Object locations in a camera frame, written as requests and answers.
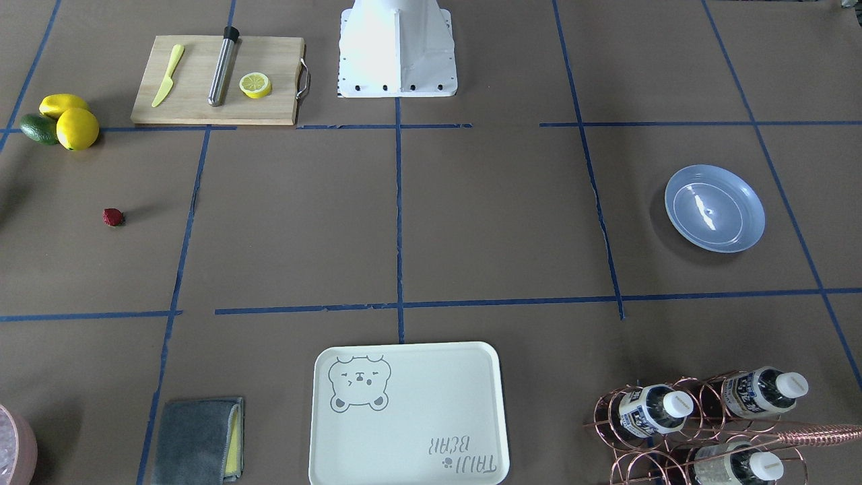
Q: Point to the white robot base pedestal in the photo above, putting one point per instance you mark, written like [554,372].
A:
[396,49]

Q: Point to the green lime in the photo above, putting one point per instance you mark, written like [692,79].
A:
[39,128]

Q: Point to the red strawberry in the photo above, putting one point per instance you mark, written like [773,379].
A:
[113,217]

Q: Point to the wooden cutting board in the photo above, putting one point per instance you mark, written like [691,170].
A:
[279,57]

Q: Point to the yellow lemon front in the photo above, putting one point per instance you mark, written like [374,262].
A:
[77,129]

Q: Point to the pink ice bowl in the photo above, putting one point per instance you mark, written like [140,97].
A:
[19,449]

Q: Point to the copper wire bottle rack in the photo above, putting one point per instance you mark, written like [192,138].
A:
[664,459]

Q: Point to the bottle white cap bottom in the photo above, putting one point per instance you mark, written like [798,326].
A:
[734,463]

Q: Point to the blue plate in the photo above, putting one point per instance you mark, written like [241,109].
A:
[714,209]

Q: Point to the bottle white cap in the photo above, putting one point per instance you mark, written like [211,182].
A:
[752,395]
[651,411]
[734,463]

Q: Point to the steel cylinder black cap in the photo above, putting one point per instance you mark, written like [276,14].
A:
[215,97]

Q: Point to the yellow lemon rear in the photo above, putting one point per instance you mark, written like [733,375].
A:
[53,106]

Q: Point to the grey yellow cloth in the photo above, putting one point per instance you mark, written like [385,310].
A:
[201,441]

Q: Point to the yellow lemon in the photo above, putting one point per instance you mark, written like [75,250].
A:
[77,129]
[53,106]

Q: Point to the white bear tray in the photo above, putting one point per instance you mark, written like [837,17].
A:
[408,414]

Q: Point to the yellow plastic knife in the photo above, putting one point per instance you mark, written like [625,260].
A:
[167,81]

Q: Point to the lemon half slice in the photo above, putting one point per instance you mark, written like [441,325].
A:
[255,85]

